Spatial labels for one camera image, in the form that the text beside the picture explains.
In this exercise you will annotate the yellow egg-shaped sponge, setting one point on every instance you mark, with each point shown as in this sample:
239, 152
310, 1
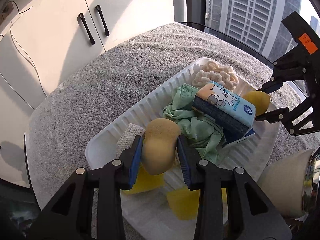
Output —
258, 98

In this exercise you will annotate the cream knotted rope toy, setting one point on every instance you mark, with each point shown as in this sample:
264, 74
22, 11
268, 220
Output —
213, 71

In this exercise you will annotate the cream knitted pad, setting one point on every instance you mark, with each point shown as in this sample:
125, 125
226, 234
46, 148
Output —
126, 139

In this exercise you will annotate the large yellow sponge block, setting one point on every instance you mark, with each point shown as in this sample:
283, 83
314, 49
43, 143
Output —
145, 182

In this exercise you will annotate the grey towel mat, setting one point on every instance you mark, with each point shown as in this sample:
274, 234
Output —
95, 95

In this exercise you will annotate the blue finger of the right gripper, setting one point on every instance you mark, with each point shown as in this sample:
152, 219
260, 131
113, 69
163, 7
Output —
273, 116
271, 86

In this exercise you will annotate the white mug with chrome lid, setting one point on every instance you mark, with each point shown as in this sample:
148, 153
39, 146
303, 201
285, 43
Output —
292, 183

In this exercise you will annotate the small yellow sponge block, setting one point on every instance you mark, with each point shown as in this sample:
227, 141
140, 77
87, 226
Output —
184, 203

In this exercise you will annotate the white lower cabinet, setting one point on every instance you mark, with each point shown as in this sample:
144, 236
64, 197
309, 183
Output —
43, 42

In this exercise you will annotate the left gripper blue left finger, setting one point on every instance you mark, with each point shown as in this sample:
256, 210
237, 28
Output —
131, 162

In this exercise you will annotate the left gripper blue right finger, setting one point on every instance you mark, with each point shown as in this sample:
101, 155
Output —
188, 158

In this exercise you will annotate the black glass table rim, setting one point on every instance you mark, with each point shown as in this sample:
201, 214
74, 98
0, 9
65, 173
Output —
230, 40

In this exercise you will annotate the light blue tissue pack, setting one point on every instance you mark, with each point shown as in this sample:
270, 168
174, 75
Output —
228, 102

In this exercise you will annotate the dark blue tissue pack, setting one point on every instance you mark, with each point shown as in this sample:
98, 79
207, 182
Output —
234, 131

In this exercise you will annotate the green cloth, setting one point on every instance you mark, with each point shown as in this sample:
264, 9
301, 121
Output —
202, 133

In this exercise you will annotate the tan loofah sponge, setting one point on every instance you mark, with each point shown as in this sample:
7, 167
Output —
159, 146

